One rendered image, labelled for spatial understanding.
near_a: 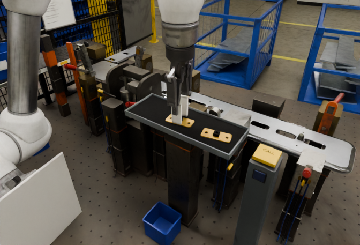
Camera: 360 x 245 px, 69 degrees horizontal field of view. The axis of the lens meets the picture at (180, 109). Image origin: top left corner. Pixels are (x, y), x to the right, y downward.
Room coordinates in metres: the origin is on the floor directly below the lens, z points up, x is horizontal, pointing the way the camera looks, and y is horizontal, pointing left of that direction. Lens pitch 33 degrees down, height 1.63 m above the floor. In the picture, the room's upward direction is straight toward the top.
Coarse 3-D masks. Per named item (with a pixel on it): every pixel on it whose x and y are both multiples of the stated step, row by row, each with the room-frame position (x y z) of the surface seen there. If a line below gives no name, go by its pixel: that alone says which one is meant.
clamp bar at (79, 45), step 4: (76, 44) 1.19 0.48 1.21; (80, 44) 1.18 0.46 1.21; (84, 44) 1.19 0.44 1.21; (88, 44) 1.21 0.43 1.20; (76, 48) 1.17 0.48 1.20; (80, 48) 1.18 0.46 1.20; (84, 48) 1.19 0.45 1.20; (80, 52) 1.19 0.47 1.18; (84, 52) 1.18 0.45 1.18; (80, 56) 1.20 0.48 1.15; (84, 56) 1.18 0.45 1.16; (84, 60) 1.19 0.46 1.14; (88, 60) 1.20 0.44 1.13; (84, 64) 1.20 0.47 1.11; (88, 64) 1.19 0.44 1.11; (88, 68) 1.19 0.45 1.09; (92, 68) 1.21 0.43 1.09
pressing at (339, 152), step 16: (96, 64) 1.45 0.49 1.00; (112, 64) 1.45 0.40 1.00; (96, 80) 1.25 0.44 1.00; (192, 96) 1.08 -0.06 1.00; (208, 96) 1.08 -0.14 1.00; (208, 112) 0.94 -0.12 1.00; (224, 112) 0.94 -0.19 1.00; (256, 112) 0.95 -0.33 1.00; (256, 128) 0.83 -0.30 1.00; (272, 128) 0.83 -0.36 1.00; (288, 128) 0.83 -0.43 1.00; (304, 128) 0.83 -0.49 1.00; (272, 144) 0.73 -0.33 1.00; (288, 144) 0.73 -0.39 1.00; (304, 144) 0.73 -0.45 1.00; (336, 144) 0.73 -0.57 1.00; (336, 160) 0.65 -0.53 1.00; (352, 160) 0.65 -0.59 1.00
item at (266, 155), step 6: (258, 150) 0.52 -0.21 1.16; (264, 150) 0.52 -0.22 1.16; (270, 150) 0.52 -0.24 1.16; (276, 150) 0.52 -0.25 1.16; (252, 156) 0.50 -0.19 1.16; (258, 156) 0.50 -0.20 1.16; (264, 156) 0.50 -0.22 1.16; (270, 156) 0.50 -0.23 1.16; (276, 156) 0.50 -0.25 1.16; (264, 162) 0.48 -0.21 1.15; (270, 162) 0.48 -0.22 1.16; (276, 162) 0.48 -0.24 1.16
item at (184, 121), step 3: (168, 117) 0.67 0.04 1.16; (171, 117) 0.67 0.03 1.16; (183, 117) 0.67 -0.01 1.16; (168, 120) 0.65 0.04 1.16; (171, 120) 0.65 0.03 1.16; (183, 120) 0.65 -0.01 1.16; (186, 120) 0.65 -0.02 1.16; (189, 120) 0.65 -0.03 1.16; (192, 120) 0.65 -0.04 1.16; (174, 123) 0.64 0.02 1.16; (183, 123) 0.64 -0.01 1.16; (186, 123) 0.64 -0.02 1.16; (192, 123) 0.64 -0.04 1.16; (183, 126) 0.63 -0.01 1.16; (186, 126) 0.62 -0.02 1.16; (189, 126) 0.62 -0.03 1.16
